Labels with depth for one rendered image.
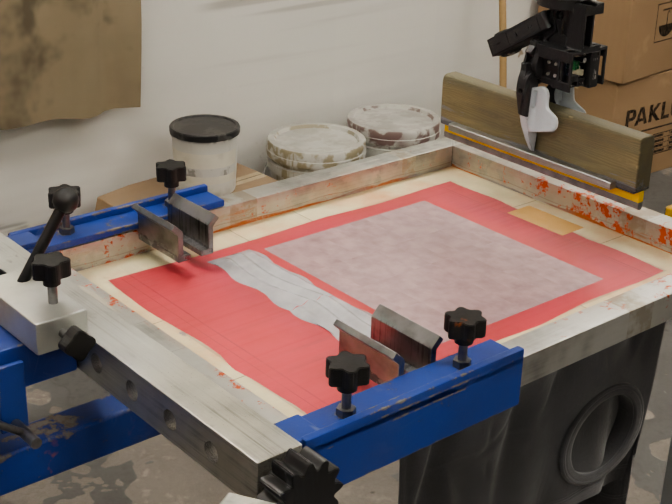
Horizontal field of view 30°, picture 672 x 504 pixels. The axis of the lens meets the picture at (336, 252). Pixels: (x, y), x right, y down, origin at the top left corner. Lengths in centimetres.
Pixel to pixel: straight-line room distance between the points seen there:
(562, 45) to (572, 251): 28
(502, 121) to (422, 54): 268
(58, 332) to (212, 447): 21
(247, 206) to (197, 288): 22
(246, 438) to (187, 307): 44
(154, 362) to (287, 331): 28
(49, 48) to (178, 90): 49
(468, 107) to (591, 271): 31
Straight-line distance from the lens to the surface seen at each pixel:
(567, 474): 168
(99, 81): 359
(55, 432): 138
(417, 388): 126
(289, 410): 132
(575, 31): 165
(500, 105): 176
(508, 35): 171
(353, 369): 119
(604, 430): 173
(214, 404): 117
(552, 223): 183
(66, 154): 367
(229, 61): 390
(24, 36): 344
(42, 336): 126
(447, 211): 184
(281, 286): 158
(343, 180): 187
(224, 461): 113
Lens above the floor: 164
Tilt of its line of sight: 24 degrees down
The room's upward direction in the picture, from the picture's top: 2 degrees clockwise
